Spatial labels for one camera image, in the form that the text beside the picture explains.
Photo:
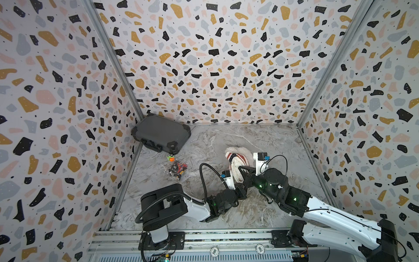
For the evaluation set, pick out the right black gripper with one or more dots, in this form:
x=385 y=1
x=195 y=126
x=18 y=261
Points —
x=254 y=175

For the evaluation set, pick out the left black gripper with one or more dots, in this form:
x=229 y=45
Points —
x=238 y=190

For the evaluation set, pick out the white teddy bear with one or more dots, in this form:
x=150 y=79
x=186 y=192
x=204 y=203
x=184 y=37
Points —
x=244 y=151

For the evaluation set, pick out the red white striped sweater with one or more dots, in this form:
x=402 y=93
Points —
x=237 y=160

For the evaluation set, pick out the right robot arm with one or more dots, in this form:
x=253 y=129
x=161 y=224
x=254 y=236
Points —
x=318 y=223

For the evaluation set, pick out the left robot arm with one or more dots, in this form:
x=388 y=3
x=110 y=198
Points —
x=163 y=206

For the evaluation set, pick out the clear bag of small toys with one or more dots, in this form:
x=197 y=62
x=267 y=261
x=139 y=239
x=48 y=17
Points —
x=177 y=168

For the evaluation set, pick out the dark grey hard case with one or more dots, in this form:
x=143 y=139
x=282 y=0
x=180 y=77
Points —
x=161 y=134

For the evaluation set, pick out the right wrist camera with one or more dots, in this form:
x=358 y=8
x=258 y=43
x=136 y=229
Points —
x=261 y=159

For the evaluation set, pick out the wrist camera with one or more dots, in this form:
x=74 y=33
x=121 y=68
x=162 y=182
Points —
x=228 y=180
x=261 y=159

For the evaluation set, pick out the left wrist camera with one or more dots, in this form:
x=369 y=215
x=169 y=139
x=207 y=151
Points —
x=228 y=180

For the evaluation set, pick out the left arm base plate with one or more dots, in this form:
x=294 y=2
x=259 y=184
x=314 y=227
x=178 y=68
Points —
x=175 y=241

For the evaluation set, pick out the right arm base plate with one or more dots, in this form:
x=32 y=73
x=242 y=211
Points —
x=288 y=238

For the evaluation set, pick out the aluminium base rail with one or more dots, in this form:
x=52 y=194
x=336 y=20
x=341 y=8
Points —
x=210 y=245

